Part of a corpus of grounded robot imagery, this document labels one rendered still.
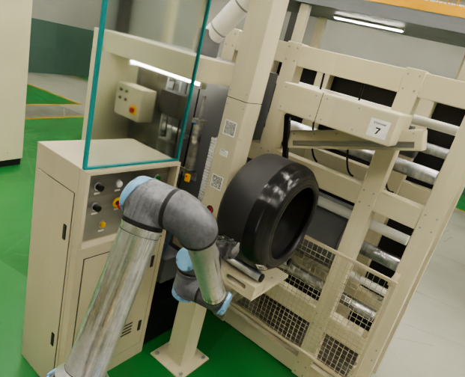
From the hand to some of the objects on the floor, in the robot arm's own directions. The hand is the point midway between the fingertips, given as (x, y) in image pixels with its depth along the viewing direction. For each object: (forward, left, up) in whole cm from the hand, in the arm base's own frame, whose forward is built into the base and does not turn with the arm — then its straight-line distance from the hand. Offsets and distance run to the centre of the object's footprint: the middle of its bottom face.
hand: (236, 250), depth 177 cm
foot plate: (+37, +10, -105) cm, 112 cm away
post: (+37, +10, -105) cm, 112 cm away
